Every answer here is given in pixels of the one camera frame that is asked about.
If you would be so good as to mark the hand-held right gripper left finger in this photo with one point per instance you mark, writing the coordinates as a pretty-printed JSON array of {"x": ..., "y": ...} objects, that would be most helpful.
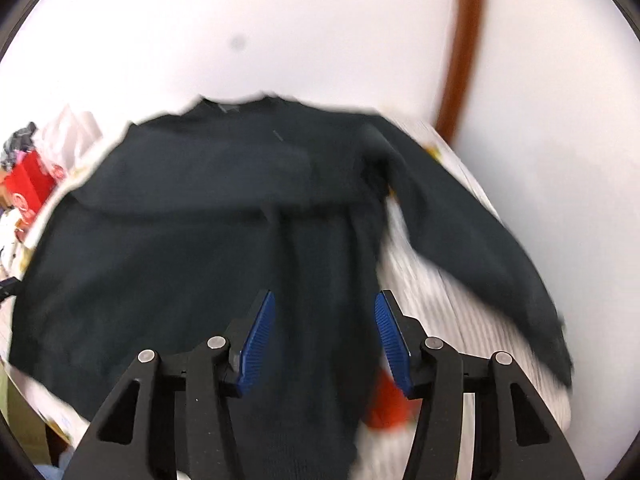
[{"x": 256, "y": 340}]

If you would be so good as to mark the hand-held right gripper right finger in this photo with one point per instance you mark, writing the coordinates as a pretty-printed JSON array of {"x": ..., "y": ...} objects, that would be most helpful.
[{"x": 392, "y": 345}]

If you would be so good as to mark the black sweater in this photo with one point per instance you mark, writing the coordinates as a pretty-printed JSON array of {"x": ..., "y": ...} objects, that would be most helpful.
[{"x": 200, "y": 240}]

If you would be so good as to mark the white fruit-print bed sheet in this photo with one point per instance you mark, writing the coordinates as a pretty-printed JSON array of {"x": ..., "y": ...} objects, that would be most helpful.
[{"x": 450, "y": 310}]

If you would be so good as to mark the printed white cloth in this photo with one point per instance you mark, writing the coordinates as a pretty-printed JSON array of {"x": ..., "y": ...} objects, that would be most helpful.
[{"x": 12, "y": 240}]

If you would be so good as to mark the red box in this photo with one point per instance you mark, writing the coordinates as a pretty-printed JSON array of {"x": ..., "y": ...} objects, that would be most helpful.
[{"x": 30, "y": 185}]

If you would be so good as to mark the white plastic bag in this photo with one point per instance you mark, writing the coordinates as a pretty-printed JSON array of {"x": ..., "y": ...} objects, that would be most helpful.
[{"x": 70, "y": 135}]

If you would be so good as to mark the dark grey cloth pile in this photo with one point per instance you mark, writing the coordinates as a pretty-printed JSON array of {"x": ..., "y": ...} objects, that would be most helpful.
[{"x": 17, "y": 142}]

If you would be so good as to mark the brown wooden door frame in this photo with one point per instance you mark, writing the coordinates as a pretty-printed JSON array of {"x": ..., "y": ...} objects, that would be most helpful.
[{"x": 462, "y": 50}]

